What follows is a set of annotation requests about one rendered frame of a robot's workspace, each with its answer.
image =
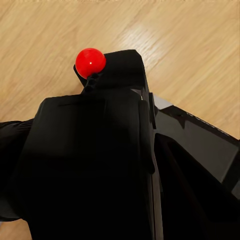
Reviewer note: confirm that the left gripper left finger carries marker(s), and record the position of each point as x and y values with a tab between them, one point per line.
10	150

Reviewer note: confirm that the digital camera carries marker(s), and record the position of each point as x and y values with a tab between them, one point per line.
88	170

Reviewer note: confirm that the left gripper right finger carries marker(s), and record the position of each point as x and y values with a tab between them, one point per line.
199	206

